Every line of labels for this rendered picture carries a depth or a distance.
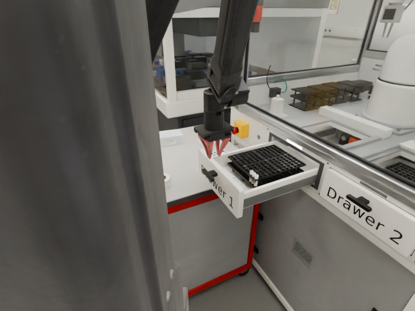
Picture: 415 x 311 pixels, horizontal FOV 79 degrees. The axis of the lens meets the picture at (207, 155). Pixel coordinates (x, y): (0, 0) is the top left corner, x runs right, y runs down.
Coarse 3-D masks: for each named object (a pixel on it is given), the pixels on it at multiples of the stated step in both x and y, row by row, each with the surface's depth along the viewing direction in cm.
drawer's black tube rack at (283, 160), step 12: (240, 156) 96; (252, 156) 95; (264, 156) 96; (276, 156) 95; (288, 156) 95; (240, 168) 93; (252, 168) 88; (264, 168) 88; (276, 168) 88; (288, 168) 88; (300, 168) 93; (264, 180) 87; (276, 180) 87
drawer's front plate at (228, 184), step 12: (204, 156) 91; (216, 168) 84; (216, 180) 86; (228, 180) 77; (216, 192) 88; (228, 192) 79; (240, 192) 73; (228, 204) 81; (240, 204) 75; (240, 216) 78
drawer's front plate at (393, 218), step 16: (336, 176) 80; (320, 192) 88; (336, 192) 81; (352, 192) 76; (368, 192) 72; (352, 208) 77; (384, 208) 68; (368, 224) 73; (384, 224) 69; (400, 224) 65; (384, 240) 70; (400, 240) 66
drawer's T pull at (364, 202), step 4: (348, 196) 73; (352, 196) 73; (360, 196) 73; (352, 200) 72; (356, 200) 71; (360, 200) 71; (364, 200) 71; (368, 200) 72; (356, 204) 71; (360, 204) 70; (364, 204) 70; (364, 208) 69; (368, 208) 68
